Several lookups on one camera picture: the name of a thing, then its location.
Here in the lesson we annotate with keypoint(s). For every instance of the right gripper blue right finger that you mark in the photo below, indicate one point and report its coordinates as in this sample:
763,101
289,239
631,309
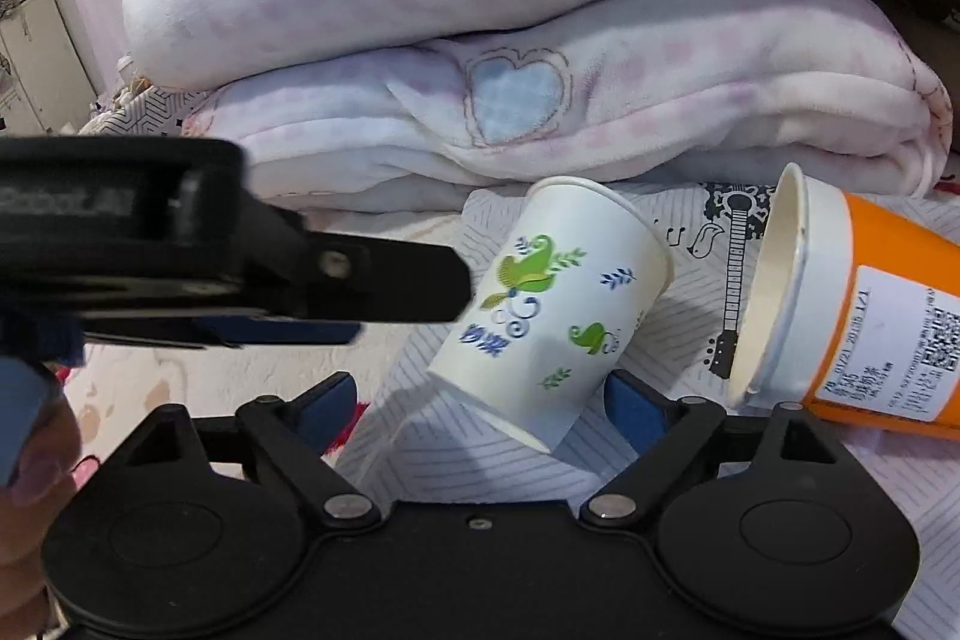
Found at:
669,437

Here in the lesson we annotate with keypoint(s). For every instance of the cream heart pattern bedspread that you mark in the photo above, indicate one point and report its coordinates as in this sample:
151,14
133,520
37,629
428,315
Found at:
118,386

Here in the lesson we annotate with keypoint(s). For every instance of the pink checkered folded blanket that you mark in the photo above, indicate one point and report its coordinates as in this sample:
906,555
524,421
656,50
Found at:
378,105

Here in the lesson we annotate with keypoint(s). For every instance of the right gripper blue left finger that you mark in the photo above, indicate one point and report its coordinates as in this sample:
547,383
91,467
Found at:
287,441

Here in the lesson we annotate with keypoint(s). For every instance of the orange paper cup with label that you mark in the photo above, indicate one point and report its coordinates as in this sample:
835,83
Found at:
852,313

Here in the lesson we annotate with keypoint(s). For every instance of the left hand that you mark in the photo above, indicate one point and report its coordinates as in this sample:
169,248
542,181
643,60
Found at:
42,489

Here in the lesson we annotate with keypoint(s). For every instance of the white cabinet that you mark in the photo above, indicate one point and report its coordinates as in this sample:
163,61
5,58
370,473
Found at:
45,88

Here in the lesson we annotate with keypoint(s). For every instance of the geometric patterned tablecloth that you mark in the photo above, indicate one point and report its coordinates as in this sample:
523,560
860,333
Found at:
154,112

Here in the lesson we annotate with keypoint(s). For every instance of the white floral paper cup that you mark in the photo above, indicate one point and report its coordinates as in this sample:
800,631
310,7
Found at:
560,302

